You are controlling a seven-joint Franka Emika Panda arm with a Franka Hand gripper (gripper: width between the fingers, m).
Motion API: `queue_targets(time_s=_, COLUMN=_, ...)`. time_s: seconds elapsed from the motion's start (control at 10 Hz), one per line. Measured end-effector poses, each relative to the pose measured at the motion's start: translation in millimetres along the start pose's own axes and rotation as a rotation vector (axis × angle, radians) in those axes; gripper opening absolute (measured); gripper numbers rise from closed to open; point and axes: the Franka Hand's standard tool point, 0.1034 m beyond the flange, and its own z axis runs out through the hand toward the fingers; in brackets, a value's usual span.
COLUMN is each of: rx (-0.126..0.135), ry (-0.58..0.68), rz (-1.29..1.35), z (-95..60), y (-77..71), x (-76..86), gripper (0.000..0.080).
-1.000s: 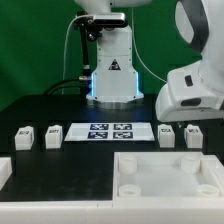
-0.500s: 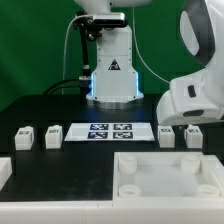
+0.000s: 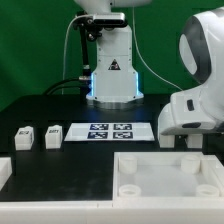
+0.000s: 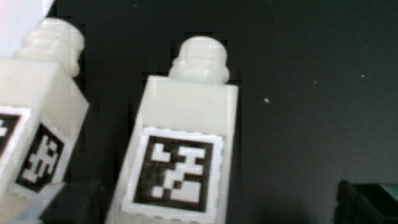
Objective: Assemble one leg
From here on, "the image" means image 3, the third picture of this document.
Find black base cables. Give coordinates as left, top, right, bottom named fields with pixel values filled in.
left=43, top=77, right=93, bottom=96

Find white front rail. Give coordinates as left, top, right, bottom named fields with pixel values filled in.
left=0, top=198, right=224, bottom=224

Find black camera stand pole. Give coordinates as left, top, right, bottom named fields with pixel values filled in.
left=79, top=27, right=91, bottom=100

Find white left obstacle block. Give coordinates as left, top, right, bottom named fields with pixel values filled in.
left=0, top=157, right=12, bottom=191

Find white marker plate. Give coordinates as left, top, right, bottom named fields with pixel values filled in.
left=65, top=123, right=155, bottom=141

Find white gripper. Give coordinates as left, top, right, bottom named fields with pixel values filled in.
left=158, top=7, right=224, bottom=135

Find white square tabletop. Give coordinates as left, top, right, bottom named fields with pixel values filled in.
left=113, top=152, right=224, bottom=199

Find white obstacle block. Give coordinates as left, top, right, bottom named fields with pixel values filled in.
left=204, top=155, right=223, bottom=168
left=0, top=157, right=12, bottom=191

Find white thin cable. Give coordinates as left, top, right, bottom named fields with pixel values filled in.
left=132, top=7, right=184, bottom=92

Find white camera cable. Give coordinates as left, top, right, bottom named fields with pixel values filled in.
left=62, top=14, right=88, bottom=94

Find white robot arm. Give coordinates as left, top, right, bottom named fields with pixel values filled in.
left=74, top=0, right=224, bottom=136

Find black camera on stand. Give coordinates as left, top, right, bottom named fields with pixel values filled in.
left=73, top=12, right=127, bottom=42

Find white right obstacle block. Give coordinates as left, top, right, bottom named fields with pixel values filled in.
left=204, top=155, right=223, bottom=168

